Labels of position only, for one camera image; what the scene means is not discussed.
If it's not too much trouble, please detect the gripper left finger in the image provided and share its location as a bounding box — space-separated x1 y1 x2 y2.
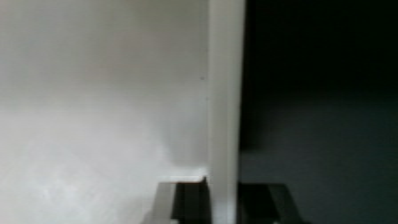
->
150 177 209 224

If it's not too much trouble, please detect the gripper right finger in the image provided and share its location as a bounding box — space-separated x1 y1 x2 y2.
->
237 183 309 224

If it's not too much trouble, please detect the white square tabletop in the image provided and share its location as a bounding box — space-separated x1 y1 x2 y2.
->
0 0 245 224

